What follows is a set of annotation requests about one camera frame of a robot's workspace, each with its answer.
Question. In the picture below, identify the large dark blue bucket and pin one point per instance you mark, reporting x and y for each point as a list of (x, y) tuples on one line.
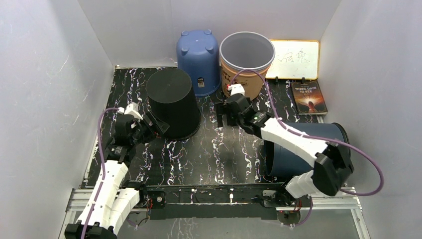
[(282, 163)]

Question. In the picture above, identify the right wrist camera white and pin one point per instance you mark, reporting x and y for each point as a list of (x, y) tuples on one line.
[(234, 89)]

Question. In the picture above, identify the light blue plastic bucket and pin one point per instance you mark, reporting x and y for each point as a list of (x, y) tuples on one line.
[(198, 55)]

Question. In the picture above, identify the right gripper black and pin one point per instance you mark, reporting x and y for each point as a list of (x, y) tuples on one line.
[(220, 111)]

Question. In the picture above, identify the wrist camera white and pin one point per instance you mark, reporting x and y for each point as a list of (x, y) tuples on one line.
[(131, 109), (234, 89)]

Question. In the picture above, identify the Three Days To See book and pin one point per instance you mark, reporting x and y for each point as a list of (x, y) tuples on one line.
[(308, 98)]

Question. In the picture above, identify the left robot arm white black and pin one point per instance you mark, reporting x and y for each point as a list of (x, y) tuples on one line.
[(112, 199)]

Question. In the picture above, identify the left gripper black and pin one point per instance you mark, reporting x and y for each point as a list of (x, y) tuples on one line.
[(155, 130)]

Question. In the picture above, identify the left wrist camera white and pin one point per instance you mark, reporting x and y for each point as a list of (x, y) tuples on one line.
[(131, 109)]

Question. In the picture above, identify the small whiteboard yellow frame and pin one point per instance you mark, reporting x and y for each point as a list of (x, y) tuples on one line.
[(295, 60)]

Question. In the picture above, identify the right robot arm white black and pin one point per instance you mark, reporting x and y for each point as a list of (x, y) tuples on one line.
[(329, 161)]

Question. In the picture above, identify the black ribbed plastic bucket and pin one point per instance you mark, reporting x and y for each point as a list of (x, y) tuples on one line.
[(173, 101)]

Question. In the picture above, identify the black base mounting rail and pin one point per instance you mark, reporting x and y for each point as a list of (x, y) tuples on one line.
[(265, 201)]

